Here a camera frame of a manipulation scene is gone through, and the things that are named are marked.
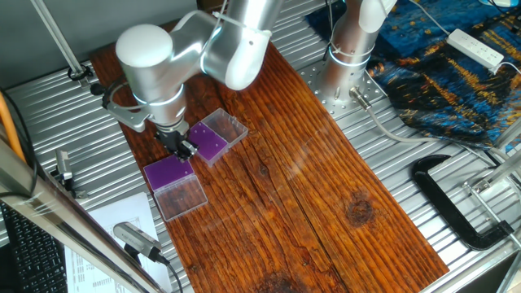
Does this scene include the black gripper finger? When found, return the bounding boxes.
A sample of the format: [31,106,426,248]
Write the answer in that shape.
[181,138,199,158]
[169,144,192,163]

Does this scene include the white printed paper sheets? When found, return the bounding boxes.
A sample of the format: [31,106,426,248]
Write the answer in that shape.
[63,191,174,293]

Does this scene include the shiny metal frame bar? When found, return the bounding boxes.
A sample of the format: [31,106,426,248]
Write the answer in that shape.
[0,129,168,293]

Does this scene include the thin metal rod with foot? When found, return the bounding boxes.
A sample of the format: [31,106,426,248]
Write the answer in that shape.
[29,0,93,90]

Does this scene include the aluminium frame profile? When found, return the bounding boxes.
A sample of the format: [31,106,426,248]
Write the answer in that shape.
[471,151,521,195]
[493,117,521,151]

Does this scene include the brown wooden board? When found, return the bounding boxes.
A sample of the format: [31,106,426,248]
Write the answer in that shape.
[89,11,450,293]

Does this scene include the grey robot cable with connector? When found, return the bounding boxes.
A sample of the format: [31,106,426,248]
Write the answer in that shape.
[348,85,506,164]

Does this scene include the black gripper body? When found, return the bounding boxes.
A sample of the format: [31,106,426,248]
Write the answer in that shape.
[154,125,192,151]

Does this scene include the thin black cable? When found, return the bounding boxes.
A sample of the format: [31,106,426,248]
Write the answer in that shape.
[0,86,38,200]

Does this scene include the silver perforated base plate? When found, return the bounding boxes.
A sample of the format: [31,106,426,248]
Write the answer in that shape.
[298,59,387,120]

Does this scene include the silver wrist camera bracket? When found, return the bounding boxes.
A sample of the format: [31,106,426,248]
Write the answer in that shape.
[102,99,151,133]

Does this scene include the black c-clamp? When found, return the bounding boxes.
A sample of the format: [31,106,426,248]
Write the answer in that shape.
[411,153,515,252]

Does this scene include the white power strip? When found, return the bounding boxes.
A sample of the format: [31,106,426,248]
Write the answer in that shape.
[446,28,506,71]

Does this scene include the orange tube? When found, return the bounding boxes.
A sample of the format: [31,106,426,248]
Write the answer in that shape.
[0,91,26,164]

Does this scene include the black clamp tool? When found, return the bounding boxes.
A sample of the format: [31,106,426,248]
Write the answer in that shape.
[54,148,90,200]

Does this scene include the white power cable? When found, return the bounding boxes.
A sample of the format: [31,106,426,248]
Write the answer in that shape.
[408,0,451,37]

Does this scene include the blue patterned cloth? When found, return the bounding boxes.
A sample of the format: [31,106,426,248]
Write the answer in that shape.
[304,0,521,152]

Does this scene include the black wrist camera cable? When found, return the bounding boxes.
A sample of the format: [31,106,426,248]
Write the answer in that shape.
[90,79,142,113]

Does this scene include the purple pipette tip box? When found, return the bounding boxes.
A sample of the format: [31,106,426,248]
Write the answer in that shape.
[186,107,250,168]
[142,153,209,223]

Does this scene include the black cable ring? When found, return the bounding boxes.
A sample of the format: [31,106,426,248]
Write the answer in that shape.
[66,62,95,82]

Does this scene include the black keyboard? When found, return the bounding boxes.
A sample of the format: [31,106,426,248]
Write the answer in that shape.
[0,202,69,293]

